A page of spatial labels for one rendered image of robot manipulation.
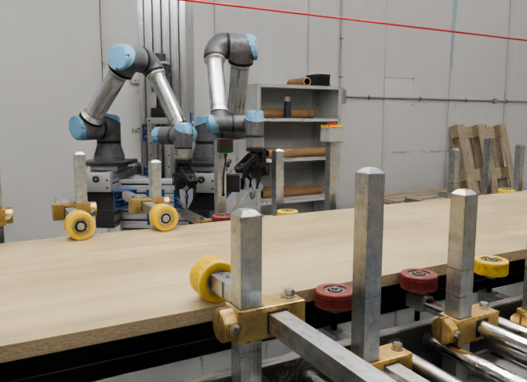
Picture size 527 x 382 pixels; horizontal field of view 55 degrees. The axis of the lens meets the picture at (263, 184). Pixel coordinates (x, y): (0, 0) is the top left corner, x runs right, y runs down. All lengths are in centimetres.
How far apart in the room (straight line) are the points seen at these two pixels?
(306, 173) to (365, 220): 438
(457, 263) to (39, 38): 385
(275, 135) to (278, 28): 102
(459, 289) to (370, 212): 28
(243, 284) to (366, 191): 26
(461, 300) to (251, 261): 47
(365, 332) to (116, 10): 396
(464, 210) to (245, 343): 48
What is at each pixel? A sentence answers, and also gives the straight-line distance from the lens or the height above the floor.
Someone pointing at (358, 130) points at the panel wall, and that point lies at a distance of 559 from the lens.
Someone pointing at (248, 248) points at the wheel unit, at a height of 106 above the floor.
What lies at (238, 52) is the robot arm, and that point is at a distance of 233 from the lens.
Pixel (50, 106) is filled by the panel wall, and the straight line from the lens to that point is 440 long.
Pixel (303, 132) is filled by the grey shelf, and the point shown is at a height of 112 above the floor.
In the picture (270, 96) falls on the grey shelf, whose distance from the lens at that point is 498.
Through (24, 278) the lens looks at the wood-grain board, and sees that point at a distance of 124.
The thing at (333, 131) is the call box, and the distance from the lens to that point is 212.
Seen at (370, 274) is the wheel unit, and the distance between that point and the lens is 88.
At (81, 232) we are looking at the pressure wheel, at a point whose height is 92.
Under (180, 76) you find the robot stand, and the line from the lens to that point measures 271.
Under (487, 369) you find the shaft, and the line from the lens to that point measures 103.
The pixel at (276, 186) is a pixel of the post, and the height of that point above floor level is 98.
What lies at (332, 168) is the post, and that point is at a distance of 214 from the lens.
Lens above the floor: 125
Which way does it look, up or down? 7 degrees down
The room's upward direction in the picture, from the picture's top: straight up
